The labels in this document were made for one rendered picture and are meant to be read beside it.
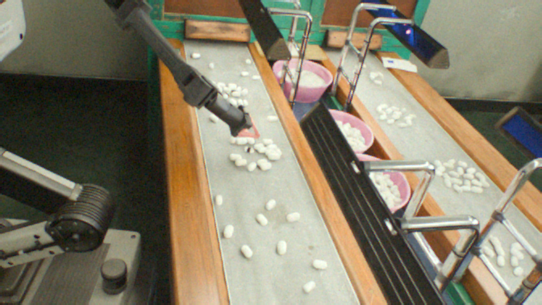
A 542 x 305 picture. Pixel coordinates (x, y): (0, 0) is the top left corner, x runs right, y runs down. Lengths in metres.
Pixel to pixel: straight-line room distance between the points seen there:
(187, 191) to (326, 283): 0.44
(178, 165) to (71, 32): 1.85
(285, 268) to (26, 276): 0.73
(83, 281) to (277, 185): 0.62
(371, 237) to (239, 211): 0.54
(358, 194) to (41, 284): 0.95
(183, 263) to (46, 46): 2.26
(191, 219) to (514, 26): 3.12
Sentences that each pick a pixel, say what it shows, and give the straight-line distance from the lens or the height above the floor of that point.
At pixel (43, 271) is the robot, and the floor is 0.47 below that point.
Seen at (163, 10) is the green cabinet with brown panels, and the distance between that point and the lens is 2.06.
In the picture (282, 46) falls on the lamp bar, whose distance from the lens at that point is 1.32.
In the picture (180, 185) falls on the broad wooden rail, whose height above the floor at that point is 0.76.
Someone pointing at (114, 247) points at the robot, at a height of 0.47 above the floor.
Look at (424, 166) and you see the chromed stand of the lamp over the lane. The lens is 0.90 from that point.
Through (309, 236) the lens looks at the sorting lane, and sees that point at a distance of 1.19.
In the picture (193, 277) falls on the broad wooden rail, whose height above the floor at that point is 0.76.
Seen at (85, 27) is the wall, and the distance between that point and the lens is 3.00.
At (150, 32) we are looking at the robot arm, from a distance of 1.38.
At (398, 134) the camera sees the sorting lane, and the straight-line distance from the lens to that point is 1.75.
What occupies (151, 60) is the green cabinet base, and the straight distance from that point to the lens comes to 2.16.
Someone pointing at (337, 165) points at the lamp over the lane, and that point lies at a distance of 0.87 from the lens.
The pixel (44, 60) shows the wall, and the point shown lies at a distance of 3.14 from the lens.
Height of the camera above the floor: 1.58
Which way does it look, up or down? 36 degrees down
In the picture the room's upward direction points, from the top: 11 degrees clockwise
